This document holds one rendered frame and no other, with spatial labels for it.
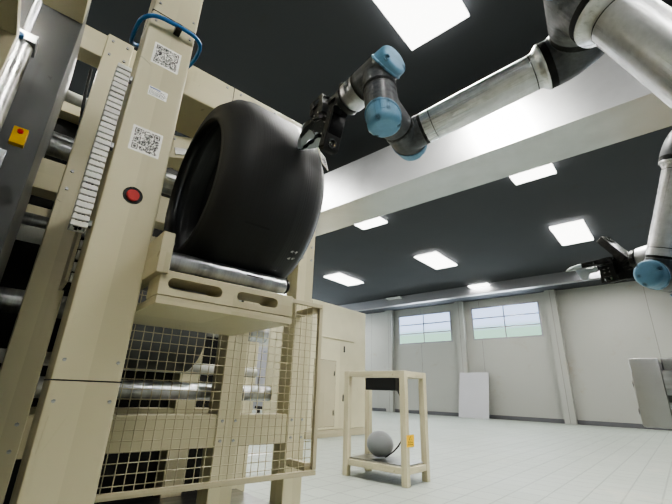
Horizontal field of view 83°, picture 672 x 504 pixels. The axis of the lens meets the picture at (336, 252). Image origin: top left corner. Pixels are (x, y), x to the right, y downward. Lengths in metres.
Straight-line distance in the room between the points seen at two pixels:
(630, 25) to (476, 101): 0.30
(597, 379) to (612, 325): 1.64
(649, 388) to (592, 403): 13.33
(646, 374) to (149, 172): 1.10
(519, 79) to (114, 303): 1.00
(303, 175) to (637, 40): 0.73
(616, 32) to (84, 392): 1.15
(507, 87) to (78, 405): 1.10
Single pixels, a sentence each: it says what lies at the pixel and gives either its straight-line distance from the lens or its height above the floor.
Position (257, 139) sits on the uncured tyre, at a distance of 1.05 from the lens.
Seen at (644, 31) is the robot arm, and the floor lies 1.11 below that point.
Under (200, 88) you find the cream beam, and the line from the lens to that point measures 1.68.
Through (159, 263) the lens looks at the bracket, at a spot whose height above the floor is 0.87.
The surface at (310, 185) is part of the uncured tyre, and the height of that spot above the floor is 1.15.
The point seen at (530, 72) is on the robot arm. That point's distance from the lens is 0.94.
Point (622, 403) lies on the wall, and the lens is 13.94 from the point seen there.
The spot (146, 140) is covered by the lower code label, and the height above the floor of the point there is 1.22.
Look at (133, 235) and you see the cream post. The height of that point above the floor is 0.96.
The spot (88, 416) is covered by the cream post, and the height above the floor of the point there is 0.55.
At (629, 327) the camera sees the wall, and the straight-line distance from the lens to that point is 14.05.
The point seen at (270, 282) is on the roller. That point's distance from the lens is 1.08.
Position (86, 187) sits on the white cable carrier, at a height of 1.05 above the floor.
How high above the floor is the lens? 0.61
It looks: 20 degrees up
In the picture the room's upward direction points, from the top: 2 degrees clockwise
